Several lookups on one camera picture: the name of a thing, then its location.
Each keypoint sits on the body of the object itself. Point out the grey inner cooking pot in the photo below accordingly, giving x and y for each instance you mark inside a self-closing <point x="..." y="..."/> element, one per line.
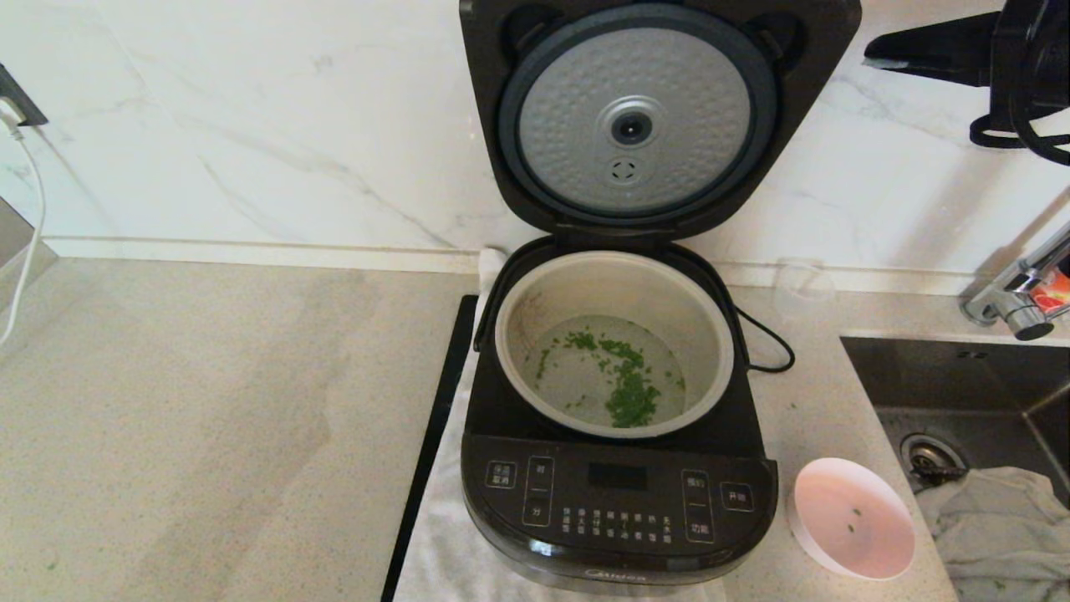
<point x="614" y="284"/>

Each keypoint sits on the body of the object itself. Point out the black flat strip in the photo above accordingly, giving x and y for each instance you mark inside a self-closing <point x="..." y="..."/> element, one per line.
<point x="435" y="418"/>

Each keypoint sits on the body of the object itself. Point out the white plug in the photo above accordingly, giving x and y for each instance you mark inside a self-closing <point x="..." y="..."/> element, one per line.
<point x="10" y="113"/>

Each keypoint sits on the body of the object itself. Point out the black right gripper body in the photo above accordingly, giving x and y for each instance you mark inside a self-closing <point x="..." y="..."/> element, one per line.
<point x="1032" y="50"/>

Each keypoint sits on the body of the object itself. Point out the grey side panel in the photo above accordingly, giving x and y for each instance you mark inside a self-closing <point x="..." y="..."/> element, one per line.
<point x="12" y="242"/>

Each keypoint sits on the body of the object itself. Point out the clear plastic cup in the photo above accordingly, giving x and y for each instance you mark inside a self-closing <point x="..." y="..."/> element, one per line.
<point x="802" y="288"/>

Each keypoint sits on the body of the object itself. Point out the grey crumpled cloth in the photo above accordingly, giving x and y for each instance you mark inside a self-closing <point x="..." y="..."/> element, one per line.
<point x="1003" y="535"/>

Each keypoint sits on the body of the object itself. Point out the chrome faucet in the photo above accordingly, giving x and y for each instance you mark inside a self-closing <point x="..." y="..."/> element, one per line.
<point x="1024" y="318"/>

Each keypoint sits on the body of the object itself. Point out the white towel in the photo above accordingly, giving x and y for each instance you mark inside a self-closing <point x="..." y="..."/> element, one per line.
<point x="435" y="543"/>

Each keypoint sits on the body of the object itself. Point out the orange object behind faucet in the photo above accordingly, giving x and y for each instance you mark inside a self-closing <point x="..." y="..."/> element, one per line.
<point x="1052" y="293"/>

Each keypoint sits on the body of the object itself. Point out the chopped green vegetables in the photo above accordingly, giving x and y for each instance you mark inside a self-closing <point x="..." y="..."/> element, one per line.
<point x="631" y="393"/>

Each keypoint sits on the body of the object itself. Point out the white round bowl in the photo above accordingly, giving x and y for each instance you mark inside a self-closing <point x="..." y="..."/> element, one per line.
<point x="853" y="518"/>

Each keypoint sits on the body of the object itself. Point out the stainless steel sink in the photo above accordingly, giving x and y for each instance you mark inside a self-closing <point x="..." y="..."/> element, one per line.
<point x="961" y="376"/>

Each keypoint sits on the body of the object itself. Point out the metal sink drain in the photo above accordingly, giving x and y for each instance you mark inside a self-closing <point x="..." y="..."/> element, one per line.
<point x="926" y="456"/>

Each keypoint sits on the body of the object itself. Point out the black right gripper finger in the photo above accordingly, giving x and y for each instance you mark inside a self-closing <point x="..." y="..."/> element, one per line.
<point x="953" y="65"/>
<point x="953" y="38"/>

